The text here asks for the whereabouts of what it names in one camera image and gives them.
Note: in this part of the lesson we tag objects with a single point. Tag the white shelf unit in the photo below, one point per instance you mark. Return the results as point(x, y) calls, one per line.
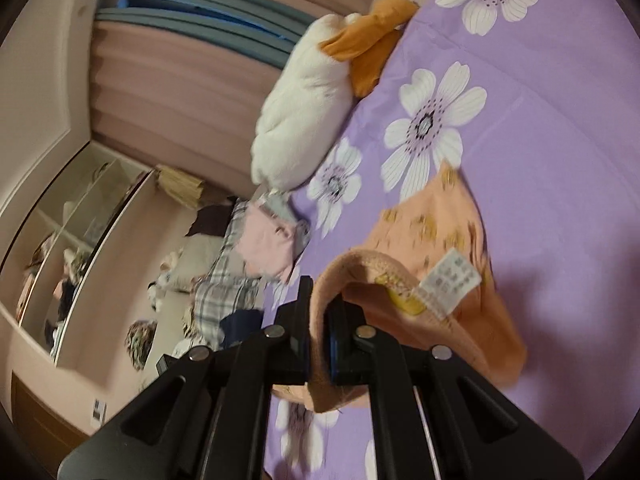
point(85, 210)

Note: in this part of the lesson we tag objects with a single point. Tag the beige cushion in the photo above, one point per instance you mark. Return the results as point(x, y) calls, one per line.
point(200, 250)
point(170, 315)

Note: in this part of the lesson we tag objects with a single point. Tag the white duck plush toy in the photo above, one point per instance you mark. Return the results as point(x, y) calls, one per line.
point(300, 110)

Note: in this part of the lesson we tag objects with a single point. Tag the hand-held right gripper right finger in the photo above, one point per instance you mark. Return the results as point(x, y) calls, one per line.
point(332, 355)

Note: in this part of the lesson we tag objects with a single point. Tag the navy dark cloth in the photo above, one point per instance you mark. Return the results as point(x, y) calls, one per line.
point(242, 325)

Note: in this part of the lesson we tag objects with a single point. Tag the blue-grey curtain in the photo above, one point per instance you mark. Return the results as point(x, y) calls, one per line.
point(225, 27)

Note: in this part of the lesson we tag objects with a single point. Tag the purple floral blanket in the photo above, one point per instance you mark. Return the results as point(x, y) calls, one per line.
point(550, 160)

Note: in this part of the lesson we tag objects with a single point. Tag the dark brown cushion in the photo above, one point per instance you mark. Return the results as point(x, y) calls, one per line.
point(210, 220)

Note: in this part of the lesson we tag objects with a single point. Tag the orange printed baby shirt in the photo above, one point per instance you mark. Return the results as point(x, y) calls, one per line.
point(435, 225)

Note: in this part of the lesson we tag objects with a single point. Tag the yellow small curtain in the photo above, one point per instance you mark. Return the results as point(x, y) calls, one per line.
point(180, 182)

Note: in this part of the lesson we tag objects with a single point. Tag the floral fabric bundle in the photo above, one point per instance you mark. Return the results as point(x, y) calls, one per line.
point(140, 337)

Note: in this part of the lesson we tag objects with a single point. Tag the small wall socket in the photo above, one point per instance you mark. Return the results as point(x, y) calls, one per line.
point(99, 407)

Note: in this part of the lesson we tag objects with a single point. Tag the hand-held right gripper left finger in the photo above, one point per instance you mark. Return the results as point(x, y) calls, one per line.
point(299, 355)

